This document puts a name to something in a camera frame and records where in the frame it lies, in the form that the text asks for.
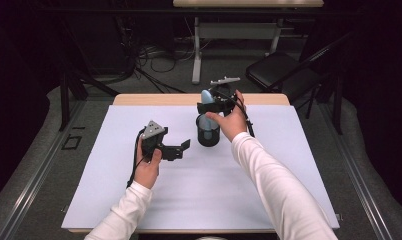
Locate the white frame desk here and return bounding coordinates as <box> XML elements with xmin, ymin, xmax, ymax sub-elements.
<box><xmin>172</xmin><ymin>0</ymin><xmax>324</xmax><ymax>85</ymax></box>

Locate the tangle of floor cables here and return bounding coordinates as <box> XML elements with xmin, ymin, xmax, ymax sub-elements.
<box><xmin>117</xmin><ymin>16</ymin><xmax>212</xmax><ymax>94</ymax></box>

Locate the black mesh pen cup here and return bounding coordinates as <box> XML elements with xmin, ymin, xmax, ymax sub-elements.
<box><xmin>195</xmin><ymin>113</ymin><xmax>222</xmax><ymax>148</ymax></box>

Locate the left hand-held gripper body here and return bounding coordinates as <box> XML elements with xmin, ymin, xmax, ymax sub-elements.
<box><xmin>140</xmin><ymin>120</ymin><xmax>172</xmax><ymax>163</ymax></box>

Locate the person's left hand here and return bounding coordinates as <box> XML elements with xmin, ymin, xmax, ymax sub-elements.
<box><xmin>134</xmin><ymin>136</ymin><xmax>163</xmax><ymax>190</ymax></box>

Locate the black folding chair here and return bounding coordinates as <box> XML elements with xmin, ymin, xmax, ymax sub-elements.
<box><xmin>245</xmin><ymin>31</ymin><xmax>355</xmax><ymax>120</ymax></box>

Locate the white table sheet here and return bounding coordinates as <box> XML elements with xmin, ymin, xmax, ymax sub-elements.
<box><xmin>61</xmin><ymin>104</ymin><xmax>341</xmax><ymax>231</ymax></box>

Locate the metal floor rail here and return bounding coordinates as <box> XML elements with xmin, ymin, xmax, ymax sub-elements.
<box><xmin>0</xmin><ymin>99</ymin><xmax>85</xmax><ymax>240</ymax></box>
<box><xmin>317</xmin><ymin>99</ymin><xmax>395</xmax><ymax>240</ymax></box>

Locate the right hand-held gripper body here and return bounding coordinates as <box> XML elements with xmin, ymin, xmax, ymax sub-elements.
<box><xmin>205</xmin><ymin>76</ymin><xmax>242</xmax><ymax>115</ymax></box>

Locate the right hand-held gripper black cable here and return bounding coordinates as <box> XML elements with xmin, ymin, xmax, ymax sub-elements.
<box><xmin>218</xmin><ymin>89</ymin><xmax>256</xmax><ymax>139</ymax></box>

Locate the dark curtain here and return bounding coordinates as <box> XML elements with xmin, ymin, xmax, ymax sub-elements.
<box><xmin>0</xmin><ymin>0</ymin><xmax>62</xmax><ymax>208</ymax></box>
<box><xmin>342</xmin><ymin>0</ymin><xmax>402</xmax><ymax>214</ymax></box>

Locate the person's right hand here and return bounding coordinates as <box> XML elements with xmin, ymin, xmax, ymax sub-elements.
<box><xmin>204</xmin><ymin>89</ymin><xmax>249</xmax><ymax>143</ymax></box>

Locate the black metal stand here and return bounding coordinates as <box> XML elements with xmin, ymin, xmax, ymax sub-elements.
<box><xmin>58</xmin><ymin>19</ymin><xmax>121</xmax><ymax>132</ymax></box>

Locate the hand-held gripper black cable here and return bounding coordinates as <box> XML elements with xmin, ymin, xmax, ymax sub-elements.
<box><xmin>218</xmin><ymin>89</ymin><xmax>256</xmax><ymax>139</ymax></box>
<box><xmin>126</xmin><ymin>128</ymin><xmax>147</xmax><ymax>189</ymax></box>

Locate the left hand-held gripper black cable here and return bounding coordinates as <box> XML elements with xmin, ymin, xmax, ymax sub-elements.
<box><xmin>126</xmin><ymin>128</ymin><xmax>147</xmax><ymax>189</ymax></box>

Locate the light blue hairbrush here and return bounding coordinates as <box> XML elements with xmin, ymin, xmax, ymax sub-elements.
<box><xmin>200</xmin><ymin>88</ymin><xmax>220</xmax><ymax>140</ymax></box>

